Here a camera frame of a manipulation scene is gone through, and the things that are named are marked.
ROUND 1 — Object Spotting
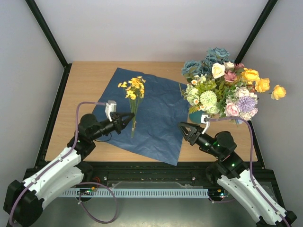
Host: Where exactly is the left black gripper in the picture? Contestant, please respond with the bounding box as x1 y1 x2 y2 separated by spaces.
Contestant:
90 113 134 141

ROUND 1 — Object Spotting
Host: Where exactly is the teal cylindrical vase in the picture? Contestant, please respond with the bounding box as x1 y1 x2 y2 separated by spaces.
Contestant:
189 111 204 124

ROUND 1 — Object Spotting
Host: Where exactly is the small yellow flower sprig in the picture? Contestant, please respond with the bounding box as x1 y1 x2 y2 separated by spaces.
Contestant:
117 76 146 138

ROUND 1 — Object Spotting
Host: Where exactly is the blue wrapping paper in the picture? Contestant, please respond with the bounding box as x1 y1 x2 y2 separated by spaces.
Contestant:
99 68 189 166

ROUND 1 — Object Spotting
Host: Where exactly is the green white flower bunch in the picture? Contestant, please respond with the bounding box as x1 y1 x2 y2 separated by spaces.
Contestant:
179 74 220 115

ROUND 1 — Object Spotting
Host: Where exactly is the pastel purple flower bunch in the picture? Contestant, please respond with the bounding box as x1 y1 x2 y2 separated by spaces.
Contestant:
224 87 258 121

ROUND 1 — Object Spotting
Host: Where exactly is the blue rose bunch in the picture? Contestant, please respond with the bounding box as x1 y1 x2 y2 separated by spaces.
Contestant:
181 47 234 79

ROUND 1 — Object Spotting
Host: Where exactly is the pink rose flower stem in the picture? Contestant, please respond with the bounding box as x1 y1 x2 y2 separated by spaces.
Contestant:
211 61 244 83

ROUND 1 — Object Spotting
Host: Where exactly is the yellow rose bunch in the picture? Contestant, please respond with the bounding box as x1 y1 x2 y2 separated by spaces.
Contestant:
241 68 286 100

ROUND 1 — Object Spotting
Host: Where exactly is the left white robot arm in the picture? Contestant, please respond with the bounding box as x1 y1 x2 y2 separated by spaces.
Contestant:
3 112 134 227

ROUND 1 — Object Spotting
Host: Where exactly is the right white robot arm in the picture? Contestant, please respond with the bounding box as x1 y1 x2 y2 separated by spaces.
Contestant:
178 122 297 227

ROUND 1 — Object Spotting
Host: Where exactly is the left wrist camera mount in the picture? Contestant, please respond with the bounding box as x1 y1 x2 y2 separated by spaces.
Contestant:
105 100 116 121

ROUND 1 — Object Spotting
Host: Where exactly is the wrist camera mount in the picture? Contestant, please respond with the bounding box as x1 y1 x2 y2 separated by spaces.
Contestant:
105 100 116 121
201 114 210 134

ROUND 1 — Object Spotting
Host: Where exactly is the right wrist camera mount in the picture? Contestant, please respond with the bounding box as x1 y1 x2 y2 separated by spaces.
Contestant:
201 114 210 134

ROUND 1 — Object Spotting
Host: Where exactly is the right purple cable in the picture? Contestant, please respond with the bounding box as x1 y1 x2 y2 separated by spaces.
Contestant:
205 117 293 227

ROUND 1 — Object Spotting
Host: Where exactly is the purple cable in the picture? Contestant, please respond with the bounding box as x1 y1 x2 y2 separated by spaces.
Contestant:
9 101 119 225
205 117 293 227

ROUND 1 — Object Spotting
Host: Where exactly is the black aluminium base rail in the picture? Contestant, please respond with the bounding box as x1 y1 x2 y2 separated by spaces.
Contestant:
89 162 217 188

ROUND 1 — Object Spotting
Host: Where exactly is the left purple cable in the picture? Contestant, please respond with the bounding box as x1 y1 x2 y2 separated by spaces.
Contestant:
9 101 119 225

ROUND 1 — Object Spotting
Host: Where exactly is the light blue slotted cable duct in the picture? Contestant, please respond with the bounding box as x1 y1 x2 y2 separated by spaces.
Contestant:
59 188 209 198

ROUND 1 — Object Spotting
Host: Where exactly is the black frame post left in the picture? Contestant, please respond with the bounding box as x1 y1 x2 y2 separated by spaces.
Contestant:
25 0 71 69

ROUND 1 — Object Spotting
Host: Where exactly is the black frame post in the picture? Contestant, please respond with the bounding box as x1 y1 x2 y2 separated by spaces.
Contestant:
235 0 278 63
25 0 71 69

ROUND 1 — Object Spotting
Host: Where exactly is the black frame post right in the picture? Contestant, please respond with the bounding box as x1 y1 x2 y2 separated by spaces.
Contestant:
235 0 278 63

